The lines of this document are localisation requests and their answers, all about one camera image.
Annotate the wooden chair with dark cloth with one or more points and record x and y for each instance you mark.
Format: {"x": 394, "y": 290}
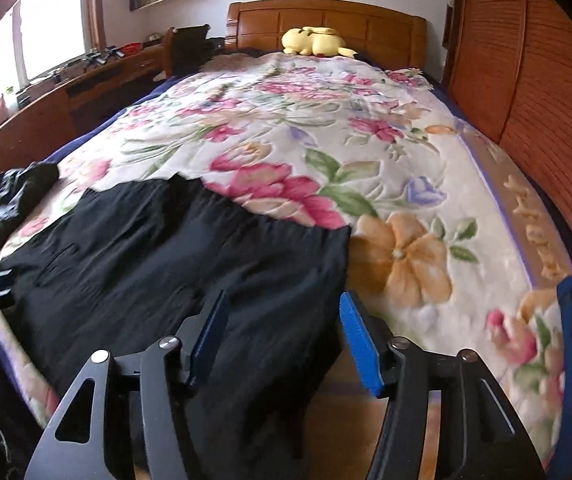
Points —
{"x": 186, "y": 47}

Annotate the floral blanket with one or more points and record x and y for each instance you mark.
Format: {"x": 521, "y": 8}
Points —
{"x": 316, "y": 135}

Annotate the long wooden desk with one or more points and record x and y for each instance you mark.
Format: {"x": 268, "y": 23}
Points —
{"x": 41, "y": 120}

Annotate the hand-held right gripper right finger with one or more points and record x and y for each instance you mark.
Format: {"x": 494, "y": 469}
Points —
{"x": 361, "y": 345}

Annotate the window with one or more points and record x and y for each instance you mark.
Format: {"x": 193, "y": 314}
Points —
{"x": 51, "y": 15}

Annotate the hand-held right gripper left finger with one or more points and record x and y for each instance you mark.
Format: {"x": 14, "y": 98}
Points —
{"x": 212, "y": 321}

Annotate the blue bed sheet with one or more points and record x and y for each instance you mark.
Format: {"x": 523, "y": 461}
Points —
{"x": 116, "y": 120}

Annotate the red box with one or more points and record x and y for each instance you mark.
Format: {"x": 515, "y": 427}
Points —
{"x": 131, "y": 49}

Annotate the yellow plush toy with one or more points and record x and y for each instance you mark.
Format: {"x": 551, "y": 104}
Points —
{"x": 311, "y": 40}

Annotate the wooden headboard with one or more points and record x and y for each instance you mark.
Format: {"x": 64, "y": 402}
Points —
{"x": 366, "y": 25}

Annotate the black pants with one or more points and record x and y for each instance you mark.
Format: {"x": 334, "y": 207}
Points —
{"x": 166, "y": 250}

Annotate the crumpled black garment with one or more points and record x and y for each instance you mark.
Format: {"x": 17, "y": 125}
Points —
{"x": 6, "y": 200}

